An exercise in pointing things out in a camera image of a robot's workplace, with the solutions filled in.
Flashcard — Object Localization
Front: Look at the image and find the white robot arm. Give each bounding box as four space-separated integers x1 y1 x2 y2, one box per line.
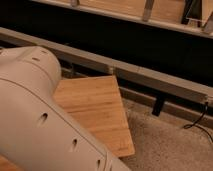
0 46 131 171

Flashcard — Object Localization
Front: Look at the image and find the wooden board table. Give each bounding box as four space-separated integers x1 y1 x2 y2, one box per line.
0 76 134 171

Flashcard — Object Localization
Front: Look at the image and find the black rail bracket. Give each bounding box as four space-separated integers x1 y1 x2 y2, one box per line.
152 95 165 116

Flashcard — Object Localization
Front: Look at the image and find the grey metal rail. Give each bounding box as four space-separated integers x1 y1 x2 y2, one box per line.
0 27 213 107

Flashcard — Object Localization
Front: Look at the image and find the black cable right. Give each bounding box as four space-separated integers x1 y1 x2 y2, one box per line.
183 101 213 144

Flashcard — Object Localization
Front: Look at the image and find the wooden shelf frame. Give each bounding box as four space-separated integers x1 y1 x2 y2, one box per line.
33 0 213 39

